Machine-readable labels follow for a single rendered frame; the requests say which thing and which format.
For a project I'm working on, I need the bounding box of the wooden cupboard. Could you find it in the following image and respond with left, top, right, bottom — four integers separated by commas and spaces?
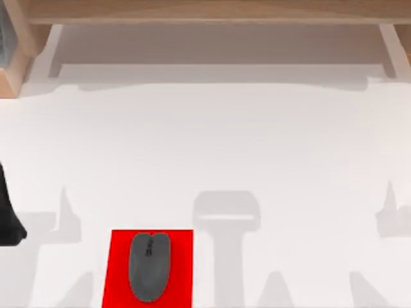
0, 0, 33, 99

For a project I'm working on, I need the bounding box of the red mouse pad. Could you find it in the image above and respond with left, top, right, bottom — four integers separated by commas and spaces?
101, 228, 195, 308

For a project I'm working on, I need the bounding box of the grey computer mouse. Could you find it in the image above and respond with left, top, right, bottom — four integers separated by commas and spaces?
128, 232, 171, 304

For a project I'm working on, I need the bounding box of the pale wooden shelf unit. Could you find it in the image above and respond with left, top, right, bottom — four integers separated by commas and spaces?
19, 0, 411, 97

